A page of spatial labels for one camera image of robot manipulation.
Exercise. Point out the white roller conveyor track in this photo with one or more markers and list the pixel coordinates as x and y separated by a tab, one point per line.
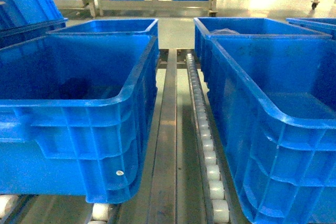
216	206

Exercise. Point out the rear left blue bin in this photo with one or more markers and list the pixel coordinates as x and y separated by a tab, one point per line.
137	26

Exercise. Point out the front left blue bin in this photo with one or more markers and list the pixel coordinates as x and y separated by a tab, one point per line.
76	114

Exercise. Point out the front right blue bin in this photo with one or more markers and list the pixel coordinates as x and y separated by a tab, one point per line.
273	100

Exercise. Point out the far left blue crate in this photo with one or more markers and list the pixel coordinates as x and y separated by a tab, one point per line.
23	20

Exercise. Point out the steel centre rail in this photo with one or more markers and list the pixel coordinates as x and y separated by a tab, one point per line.
163	194

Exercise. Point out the rear right blue bin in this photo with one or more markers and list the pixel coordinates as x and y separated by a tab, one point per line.
207	27

